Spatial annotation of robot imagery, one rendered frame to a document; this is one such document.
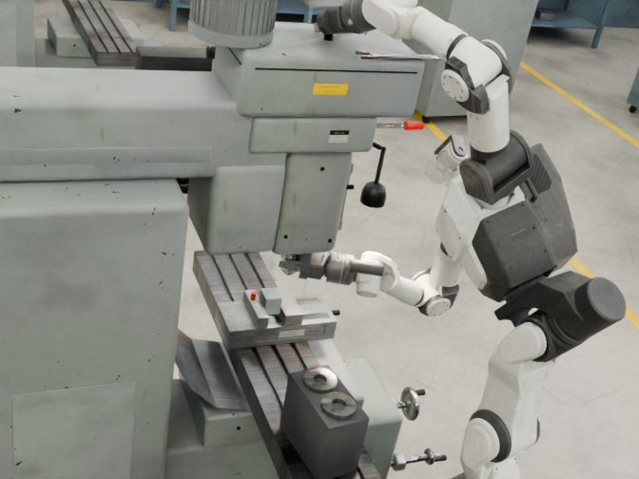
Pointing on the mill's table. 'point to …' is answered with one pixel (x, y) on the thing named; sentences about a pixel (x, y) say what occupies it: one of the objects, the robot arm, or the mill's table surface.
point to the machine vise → (322, 320)
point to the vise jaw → (289, 314)
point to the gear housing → (312, 134)
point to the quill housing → (312, 201)
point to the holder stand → (323, 422)
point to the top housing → (320, 75)
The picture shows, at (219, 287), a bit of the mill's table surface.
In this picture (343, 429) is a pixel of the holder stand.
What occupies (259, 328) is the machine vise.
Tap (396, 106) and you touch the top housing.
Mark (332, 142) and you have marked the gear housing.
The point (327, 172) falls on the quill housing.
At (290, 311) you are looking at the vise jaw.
